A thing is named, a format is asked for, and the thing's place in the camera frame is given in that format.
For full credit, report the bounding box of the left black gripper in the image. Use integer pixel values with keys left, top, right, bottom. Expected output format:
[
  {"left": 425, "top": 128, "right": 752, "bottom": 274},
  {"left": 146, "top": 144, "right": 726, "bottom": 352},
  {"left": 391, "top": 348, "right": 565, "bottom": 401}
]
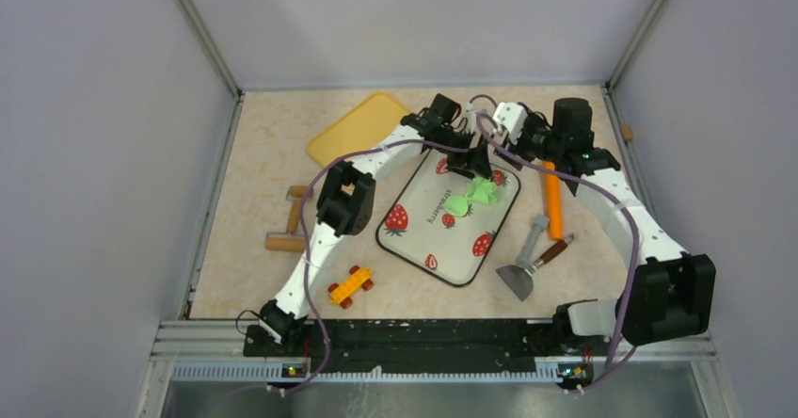
[{"left": 435, "top": 127, "right": 492, "bottom": 181}]

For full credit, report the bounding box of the green dough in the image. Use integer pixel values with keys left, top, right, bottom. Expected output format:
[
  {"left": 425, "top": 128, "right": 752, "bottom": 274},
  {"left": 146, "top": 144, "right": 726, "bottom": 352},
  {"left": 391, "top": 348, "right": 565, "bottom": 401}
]
[{"left": 465, "top": 177, "right": 501, "bottom": 206}]

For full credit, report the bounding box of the round green dough wrapper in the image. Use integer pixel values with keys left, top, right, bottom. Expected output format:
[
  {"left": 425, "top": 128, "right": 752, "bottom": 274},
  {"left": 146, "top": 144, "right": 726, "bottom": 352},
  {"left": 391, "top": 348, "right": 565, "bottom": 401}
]
[{"left": 444, "top": 196, "right": 471, "bottom": 217}]

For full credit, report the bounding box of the white strawberry tray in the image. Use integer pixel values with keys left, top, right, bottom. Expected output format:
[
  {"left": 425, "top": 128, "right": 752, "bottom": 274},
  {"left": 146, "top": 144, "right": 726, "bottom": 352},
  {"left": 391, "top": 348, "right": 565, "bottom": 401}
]
[{"left": 375, "top": 152, "right": 520, "bottom": 287}]

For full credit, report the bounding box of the wooden rolling pin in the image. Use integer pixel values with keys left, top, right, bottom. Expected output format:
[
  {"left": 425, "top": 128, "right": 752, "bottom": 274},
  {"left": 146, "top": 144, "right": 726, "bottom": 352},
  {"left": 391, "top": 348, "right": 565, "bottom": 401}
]
[{"left": 264, "top": 185, "right": 314, "bottom": 253}]

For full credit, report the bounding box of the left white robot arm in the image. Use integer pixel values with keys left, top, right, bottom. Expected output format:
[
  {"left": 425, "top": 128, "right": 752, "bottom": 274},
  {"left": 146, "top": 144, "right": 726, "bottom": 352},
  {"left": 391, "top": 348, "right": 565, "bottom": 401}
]
[{"left": 259, "top": 93, "right": 492, "bottom": 356}]

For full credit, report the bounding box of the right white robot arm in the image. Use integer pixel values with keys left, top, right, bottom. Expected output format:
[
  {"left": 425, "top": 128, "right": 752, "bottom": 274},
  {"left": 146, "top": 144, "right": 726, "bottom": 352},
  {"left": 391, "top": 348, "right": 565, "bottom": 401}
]
[{"left": 492, "top": 98, "right": 716, "bottom": 354}]

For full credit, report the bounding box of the grey plastic tool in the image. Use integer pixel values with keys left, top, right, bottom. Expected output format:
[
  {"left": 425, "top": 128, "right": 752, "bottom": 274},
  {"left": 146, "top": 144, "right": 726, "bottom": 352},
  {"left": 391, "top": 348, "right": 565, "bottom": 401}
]
[{"left": 516, "top": 215, "right": 550, "bottom": 268}]

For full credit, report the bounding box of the yellow tray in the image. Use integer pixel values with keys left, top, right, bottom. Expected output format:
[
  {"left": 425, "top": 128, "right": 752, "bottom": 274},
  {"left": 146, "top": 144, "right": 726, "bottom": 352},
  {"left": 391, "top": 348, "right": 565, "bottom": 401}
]
[{"left": 306, "top": 92, "right": 410, "bottom": 167}]

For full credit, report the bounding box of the yellow toy car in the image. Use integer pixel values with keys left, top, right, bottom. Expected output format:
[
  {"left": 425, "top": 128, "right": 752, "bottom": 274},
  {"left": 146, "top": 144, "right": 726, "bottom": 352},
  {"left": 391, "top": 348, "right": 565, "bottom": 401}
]
[{"left": 327, "top": 265, "right": 374, "bottom": 310}]

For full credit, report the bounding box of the metal scraper brown handle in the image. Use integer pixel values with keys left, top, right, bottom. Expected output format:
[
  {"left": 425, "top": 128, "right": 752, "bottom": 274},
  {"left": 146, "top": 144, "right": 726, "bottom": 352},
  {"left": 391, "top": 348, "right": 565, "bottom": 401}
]
[{"left": 496, "top": 233, "right": 576, "bottom": 301}]

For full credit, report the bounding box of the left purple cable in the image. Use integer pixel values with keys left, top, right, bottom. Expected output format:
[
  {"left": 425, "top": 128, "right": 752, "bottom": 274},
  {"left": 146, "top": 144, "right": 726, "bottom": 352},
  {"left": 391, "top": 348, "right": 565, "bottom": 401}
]
[{"left": 267, "top": 93, "right": 500, "bottom": 396}]

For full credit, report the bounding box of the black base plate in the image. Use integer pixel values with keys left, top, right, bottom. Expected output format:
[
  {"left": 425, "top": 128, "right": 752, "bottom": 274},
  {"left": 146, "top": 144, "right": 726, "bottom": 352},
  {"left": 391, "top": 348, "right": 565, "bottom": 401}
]
[{"left": 243, "top": 318, "right": 616, "bottom": 376}]

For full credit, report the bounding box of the aluminium frame rail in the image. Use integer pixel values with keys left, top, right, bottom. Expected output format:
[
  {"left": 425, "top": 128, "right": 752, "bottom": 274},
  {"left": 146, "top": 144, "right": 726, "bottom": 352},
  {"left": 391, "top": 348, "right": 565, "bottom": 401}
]
[{"left": 135, "top": 316, "right": 740, "bottom": 418}]

